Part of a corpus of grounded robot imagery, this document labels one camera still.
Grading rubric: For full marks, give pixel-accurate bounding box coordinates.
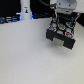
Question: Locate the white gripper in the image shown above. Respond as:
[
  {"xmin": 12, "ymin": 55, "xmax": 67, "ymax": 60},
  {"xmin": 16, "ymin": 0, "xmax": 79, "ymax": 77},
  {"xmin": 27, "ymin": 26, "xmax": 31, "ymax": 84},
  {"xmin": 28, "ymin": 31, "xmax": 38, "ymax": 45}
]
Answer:
[{"xmin": 50, "ymin": 0, "xmax": 77, "ymax": 28}]

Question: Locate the black kcup holder drawer box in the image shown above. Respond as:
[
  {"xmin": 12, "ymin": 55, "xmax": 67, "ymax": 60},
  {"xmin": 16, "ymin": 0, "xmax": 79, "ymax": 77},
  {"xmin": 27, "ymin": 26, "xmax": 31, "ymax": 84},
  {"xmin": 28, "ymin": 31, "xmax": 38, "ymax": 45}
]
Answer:
[{"xmin": 46, "ymin": 14, "xmax": 75, "ymax": 49}]

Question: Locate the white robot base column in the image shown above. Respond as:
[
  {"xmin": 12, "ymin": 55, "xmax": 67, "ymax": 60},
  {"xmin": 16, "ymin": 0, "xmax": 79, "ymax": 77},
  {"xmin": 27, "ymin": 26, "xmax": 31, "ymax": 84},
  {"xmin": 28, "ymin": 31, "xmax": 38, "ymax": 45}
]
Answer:
[{"xmin": 21, "ymin": 0, "xmax": 32, "ymax": 20}]

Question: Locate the dark equipment with blue light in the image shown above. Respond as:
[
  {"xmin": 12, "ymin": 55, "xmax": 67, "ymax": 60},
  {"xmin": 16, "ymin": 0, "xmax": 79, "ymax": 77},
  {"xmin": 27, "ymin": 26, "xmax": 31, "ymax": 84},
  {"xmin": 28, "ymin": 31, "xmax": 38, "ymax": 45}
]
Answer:
[{"xmin": 0, "ymin": 12, "xmax": 23, "ymax": 25}]

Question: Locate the black frame background equipment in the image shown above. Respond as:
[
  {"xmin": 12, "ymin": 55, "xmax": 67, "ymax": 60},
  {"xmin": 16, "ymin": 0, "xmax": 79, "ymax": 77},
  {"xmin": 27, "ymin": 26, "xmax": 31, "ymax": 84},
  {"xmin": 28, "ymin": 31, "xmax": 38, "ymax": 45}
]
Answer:
[{"xmin": 30, "ymin": 0, "xmax": 54, "ymax": 19}]

